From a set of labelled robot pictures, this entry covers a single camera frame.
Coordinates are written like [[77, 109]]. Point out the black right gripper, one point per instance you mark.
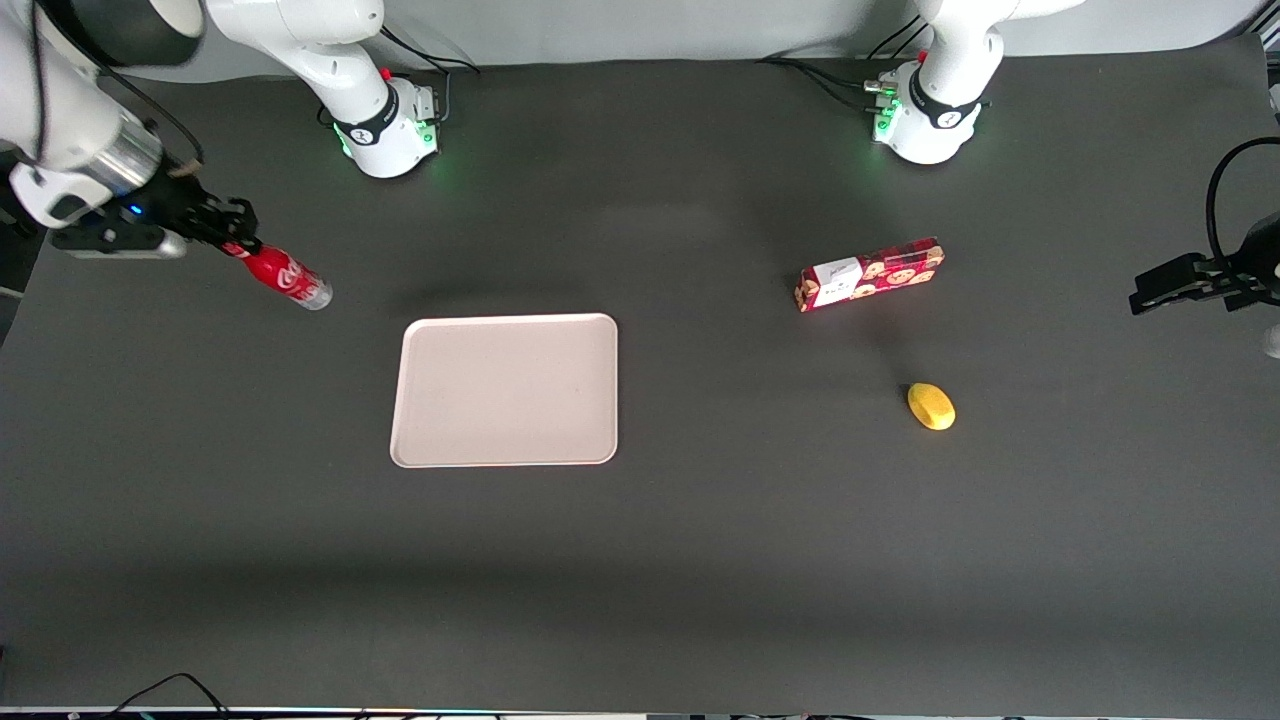
[[176, 207]]

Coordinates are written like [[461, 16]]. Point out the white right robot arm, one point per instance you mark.
[[60, 120]]

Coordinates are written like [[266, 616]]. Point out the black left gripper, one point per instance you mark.
[[1243, 274]]

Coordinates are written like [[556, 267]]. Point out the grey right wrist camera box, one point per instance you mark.
[[120, 243]]

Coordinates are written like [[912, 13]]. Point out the white rectangular tray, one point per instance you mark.
[[505, 390]]

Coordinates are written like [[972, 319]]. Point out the yellow lemon-shaped fruit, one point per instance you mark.
[[931, 406]]

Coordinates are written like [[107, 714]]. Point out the red coke bottle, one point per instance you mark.
[[285, 278]]

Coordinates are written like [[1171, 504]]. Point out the red cookie box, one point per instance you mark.
[[880, 275]]

